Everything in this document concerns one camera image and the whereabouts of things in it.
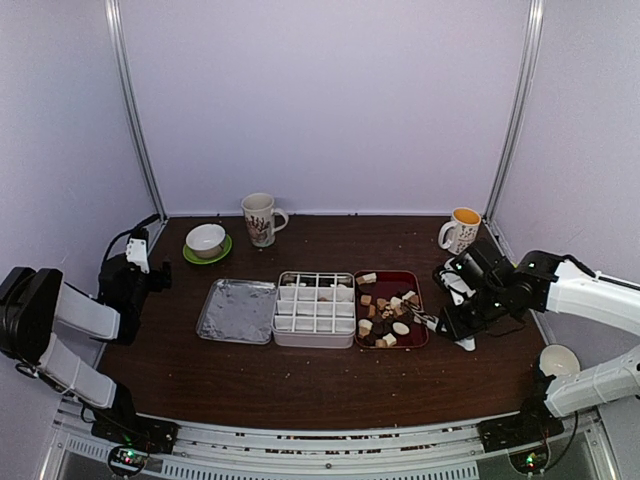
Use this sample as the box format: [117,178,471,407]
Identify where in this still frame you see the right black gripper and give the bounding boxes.
[437,284,510,342]

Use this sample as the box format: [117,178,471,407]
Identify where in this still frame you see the white metal tongs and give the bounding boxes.
[404,302,477,352]

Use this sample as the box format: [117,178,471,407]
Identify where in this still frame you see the red chocolate tray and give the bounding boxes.
[354,270,429,350]

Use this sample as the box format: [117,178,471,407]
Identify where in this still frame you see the lilac bunny tin lid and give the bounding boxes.
[195,279,277,345]

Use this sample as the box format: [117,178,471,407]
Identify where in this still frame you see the lilac tin box with dividers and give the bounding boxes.
[271,271,356,349]

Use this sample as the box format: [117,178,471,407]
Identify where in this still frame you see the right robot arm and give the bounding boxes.
[433,239,639,442]

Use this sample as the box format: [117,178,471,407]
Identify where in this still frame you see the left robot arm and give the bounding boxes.
[1,214,172,444]

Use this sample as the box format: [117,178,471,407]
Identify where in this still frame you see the white oval chocolate in tray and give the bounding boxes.
[392,322,410,336]

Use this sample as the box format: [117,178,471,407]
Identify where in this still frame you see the white mug yellow inside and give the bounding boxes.
[437,207,482,255]

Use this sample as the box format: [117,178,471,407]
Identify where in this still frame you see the green saucer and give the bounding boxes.
[182,234,233,265]

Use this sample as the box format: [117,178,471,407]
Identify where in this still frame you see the white bowl near right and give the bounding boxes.
[537,344,581,377]

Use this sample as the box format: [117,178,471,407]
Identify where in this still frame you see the tall floral mug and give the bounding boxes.
[241,193,289,248]

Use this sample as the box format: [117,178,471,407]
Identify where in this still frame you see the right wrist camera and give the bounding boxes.
[432,267,476,306]

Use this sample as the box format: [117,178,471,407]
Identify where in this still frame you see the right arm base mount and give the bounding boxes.
[477,414,564,476]

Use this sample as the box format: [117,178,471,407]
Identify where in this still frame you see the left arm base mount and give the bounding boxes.
[91,417,180,478]

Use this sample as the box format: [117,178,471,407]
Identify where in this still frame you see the front aluminium rail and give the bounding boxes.
[35,410,622,479]

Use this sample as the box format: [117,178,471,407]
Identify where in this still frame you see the left aluminium frame post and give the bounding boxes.
[104,0,168,221]

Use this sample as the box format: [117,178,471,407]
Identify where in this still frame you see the aluminium frame post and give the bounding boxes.
[104,0,168,221]
[484,0,545,224]

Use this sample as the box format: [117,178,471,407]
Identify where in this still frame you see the right aluminium frame post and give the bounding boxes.
[484,0,545,224]

